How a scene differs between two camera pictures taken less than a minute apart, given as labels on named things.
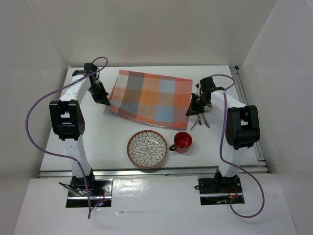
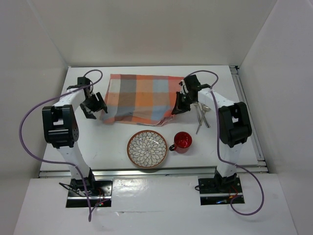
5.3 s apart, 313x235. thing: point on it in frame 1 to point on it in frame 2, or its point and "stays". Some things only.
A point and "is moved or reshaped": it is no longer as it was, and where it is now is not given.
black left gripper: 101,98 to 100,105
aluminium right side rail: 261,164 stays
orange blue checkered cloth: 149,99 is moved or reshaped
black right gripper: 193,110 to 179,107
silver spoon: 200,116 to 205,108
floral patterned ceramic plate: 147,149 stays
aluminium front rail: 248,171 stays
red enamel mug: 182,141 stays
